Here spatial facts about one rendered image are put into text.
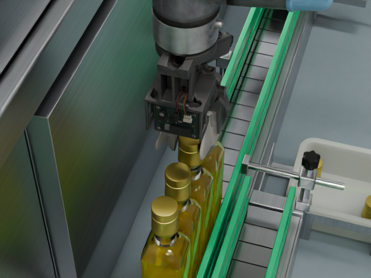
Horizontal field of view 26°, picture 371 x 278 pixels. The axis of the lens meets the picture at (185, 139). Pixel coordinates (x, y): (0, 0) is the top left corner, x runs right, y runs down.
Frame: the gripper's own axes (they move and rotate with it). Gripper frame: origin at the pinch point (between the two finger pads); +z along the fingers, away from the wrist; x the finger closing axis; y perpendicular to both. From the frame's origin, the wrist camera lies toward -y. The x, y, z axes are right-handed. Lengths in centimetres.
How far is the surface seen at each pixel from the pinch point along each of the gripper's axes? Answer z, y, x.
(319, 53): 41, -70, 9
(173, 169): -0.2, 5.4, -0.6
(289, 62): 28, -51, 5
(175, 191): 1.7, 7.3, 0.3
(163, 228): 2.3, 13.1, 0.4
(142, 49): -1.0, -14.6, -11.9
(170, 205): -0.2, 11.2, 0.8
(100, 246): 28.7, 1.4, -14.8
